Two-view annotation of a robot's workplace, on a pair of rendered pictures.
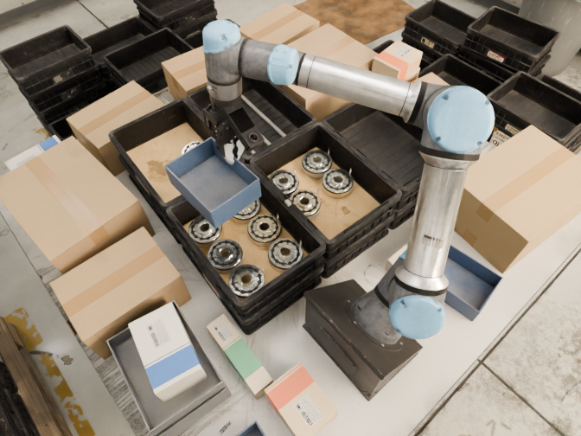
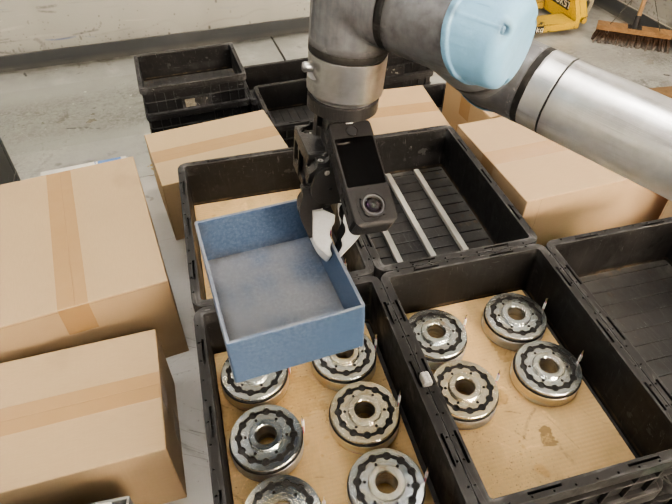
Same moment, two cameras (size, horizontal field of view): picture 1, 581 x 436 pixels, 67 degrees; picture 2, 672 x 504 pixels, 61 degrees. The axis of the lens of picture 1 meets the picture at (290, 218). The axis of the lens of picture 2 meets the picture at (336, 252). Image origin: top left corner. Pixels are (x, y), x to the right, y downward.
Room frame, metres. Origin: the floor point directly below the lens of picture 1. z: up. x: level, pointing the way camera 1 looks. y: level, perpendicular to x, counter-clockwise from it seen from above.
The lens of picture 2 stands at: (0.31, -0.04, 1.60)
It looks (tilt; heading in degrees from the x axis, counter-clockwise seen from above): 44 degrees down; 22
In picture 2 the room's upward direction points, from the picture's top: straight up
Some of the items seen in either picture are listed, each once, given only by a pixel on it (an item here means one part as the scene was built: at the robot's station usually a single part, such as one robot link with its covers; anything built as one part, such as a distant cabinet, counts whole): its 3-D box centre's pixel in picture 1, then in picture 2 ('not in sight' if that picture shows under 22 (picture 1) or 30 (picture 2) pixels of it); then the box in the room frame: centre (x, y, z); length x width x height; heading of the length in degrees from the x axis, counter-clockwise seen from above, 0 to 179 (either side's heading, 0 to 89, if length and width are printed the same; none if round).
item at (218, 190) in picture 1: (213, 181); (275, 281); (0.72, 0.20, 1.11); 0.20 x 0.15 x 0.07; 41
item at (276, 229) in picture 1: (264, 227); (364, 411); (0.73, 0.08, 0.86); 0.10 x 0.10 x 0.01
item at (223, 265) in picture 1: (225, 253); (266, 437); (0.64, 0.19, 0.86); 0.10 x 0.10 x 0.01
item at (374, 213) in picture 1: (323, 179); (517, 355); (0.87, -0.10, 0.92); 0.40 x 0.30 x 0.02; 37
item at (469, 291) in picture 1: (458, 279); not in sight; (0.60, -0.52, 0.74); 0.20 x 0.15 x 0.07; 48
